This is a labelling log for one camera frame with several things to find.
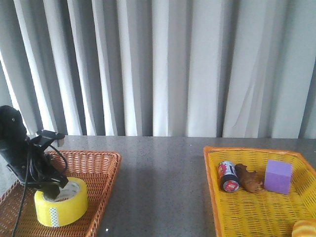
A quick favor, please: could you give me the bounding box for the yellow packing tape roll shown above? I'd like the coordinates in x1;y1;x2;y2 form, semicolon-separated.
34;177;88;227

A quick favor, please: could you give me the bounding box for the brown toy animal figure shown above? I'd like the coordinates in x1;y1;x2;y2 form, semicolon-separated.
235;163;265;193

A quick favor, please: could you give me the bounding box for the small red blue can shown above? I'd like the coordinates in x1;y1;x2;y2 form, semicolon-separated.
217;160;239;193

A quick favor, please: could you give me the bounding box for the purple foam cube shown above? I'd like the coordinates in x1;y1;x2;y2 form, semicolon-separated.
264;159;293;195

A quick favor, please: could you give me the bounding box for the yellow bread toy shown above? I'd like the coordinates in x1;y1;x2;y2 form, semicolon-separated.
291;218;316;237

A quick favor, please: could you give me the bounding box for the yellow plastic basket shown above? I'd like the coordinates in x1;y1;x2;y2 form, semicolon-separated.
203;146;316;237

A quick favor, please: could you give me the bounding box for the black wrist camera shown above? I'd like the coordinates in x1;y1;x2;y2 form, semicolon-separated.
31;129;65;150

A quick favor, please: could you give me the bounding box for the grey pleated curtain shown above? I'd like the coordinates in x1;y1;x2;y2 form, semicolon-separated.
0;0;316;139

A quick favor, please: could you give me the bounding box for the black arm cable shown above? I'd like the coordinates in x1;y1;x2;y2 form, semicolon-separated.
11;138;68;237

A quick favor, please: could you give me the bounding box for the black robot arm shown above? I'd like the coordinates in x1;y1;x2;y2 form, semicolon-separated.
0;105;68;199

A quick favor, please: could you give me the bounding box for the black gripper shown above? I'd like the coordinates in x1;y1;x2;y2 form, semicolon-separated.
6;148;68;200

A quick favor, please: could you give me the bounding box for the brown wicker basket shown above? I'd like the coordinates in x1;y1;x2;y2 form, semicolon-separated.
0;150;121;237

